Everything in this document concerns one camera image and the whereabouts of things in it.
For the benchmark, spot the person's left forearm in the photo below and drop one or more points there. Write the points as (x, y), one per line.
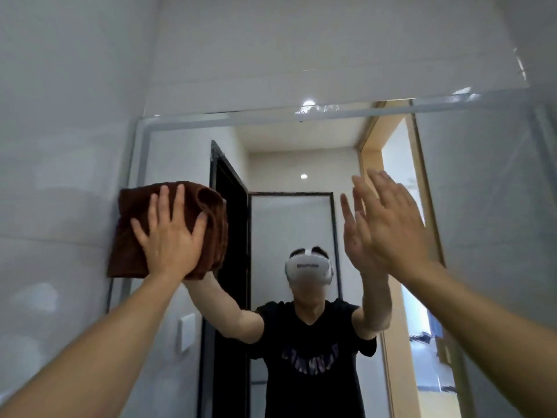
(87, 352)

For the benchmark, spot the person's left hand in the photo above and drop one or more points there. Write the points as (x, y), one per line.
(172, 239)

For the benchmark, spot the person's right forearm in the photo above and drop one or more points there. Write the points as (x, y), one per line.
(491, 330)

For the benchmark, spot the person's right hand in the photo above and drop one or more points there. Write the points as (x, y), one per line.
(396, 230)

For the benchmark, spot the wall mirror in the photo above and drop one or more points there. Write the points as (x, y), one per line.
(478, 191)

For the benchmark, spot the brown microfibre cloth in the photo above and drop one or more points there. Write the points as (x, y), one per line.
(130, 248)

